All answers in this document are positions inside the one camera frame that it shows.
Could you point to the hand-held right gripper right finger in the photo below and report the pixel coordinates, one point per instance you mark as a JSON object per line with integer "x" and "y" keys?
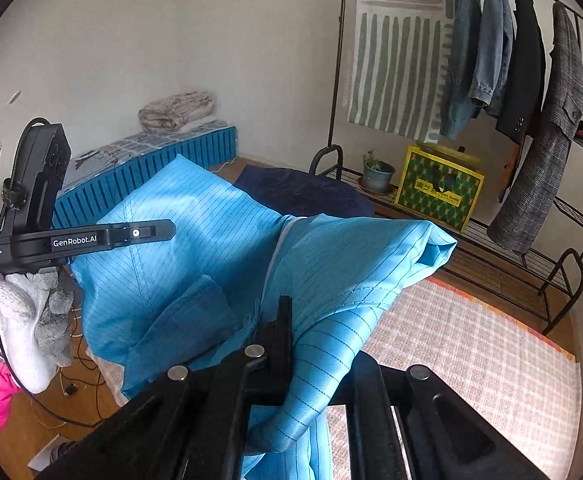
{"x": 371, "y": 400}

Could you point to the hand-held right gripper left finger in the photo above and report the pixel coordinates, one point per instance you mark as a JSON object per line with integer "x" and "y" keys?
{"x": 276, "y": 360}

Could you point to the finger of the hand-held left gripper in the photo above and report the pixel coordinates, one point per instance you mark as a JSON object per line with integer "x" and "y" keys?
{"x": 146, "y": 232}

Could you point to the light blue striped garment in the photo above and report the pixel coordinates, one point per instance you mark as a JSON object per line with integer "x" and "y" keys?
{"x": 196, "y": 240}

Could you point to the black metal clothes rack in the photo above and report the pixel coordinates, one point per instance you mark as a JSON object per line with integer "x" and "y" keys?
{"x": 327, "y": 148}

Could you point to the person's left hand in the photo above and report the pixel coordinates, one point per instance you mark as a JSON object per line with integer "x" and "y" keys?
{"x": 16, "y": 330}

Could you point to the blue slatted crate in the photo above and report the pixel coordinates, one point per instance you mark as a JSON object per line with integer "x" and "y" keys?
{"x": 191, "y": 150}

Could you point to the pink plaid bed blanket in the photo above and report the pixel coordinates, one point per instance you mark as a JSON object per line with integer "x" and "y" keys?
{"x": 471, "y": 385}

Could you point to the folded floral cloth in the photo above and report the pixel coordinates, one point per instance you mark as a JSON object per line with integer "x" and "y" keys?
{"x": 171, "y": 110}

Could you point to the navy blue garment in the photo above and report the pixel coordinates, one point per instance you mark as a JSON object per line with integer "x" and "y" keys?
{"x": 311, "y": 195}

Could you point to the potted plant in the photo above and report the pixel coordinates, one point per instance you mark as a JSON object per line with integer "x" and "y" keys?
{"x": 377, "y": 177}

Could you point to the yellow green patterned box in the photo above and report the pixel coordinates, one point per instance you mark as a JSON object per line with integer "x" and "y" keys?
{"x": 436, "y": 195}

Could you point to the white paper sheet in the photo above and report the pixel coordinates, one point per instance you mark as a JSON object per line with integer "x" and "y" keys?
{"x": 46, "y": 457}

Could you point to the grey checked coat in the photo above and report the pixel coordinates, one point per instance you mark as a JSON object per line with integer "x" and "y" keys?
{"x": 551, "y": 160}

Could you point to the green striped white cloth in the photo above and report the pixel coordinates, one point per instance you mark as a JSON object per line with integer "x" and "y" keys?
{"x": 396, "y": 60}

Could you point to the dark denim jacket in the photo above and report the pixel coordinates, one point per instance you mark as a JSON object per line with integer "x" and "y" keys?
{"x": 459, "y": 60}

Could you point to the black jacket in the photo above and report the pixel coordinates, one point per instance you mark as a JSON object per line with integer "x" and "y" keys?
{"x": 524, "y": 75}

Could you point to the light denim jacket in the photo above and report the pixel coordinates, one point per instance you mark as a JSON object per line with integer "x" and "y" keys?
{"x": 494, "y": 50}

